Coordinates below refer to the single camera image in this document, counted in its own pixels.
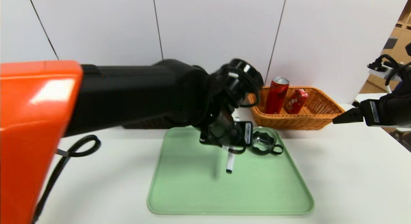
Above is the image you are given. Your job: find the white marker black cap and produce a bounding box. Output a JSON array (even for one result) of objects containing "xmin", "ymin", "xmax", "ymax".
[{"xmin": 226, "ymin": 146, "xmax": 236, "ymax": 174}]

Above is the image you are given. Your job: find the red soda can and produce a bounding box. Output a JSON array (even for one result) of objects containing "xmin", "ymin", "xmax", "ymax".
[{"xmin": 265, "ymin": 76, "xmax": 290, "ymax": 115}]

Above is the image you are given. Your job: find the red cartoon milk carton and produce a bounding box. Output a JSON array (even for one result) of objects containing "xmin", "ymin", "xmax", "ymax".
[{"xmin": 286, "ymin": 89, "xmax": 309, "ymax": 115}]

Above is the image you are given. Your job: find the dark brown wicker basket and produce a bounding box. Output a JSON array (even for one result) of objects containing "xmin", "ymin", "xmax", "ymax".
[{"xmin": 123, "ymin": 116, "xmax": 193, "ymax": 129}]

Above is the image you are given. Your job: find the orange wicker basket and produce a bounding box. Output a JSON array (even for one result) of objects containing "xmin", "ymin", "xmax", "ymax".
[{"xmin": 248, "ymin": 86, "xmax": 346, "ymax": 131}]

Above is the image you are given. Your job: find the glass cup black holder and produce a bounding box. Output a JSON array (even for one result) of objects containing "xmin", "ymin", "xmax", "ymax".
[{"xmin": 250, "ymin": 127, "xmax": 284, "ymax": 156}]

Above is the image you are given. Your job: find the light green plastic tray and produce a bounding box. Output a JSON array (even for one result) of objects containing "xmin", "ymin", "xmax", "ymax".
[{"xmin": 147, "ymin": 127, "xmax": 315, "ymax": 215}]

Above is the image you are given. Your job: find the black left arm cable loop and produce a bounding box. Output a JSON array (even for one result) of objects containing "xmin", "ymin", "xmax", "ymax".
[{"xmin": 32, "ymin": 135, "xmax": 101, "ymax": 224}]

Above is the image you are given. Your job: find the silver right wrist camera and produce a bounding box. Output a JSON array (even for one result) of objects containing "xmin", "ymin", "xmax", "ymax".
[{"xmin": 368, "ymin": 62, "xmax": 402, "ymax": 82}]

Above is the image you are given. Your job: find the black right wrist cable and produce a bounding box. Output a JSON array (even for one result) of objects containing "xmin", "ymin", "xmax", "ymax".
[{"xmin": 372, "ymin": 54, "xmax": 411, "ymax": 93}]

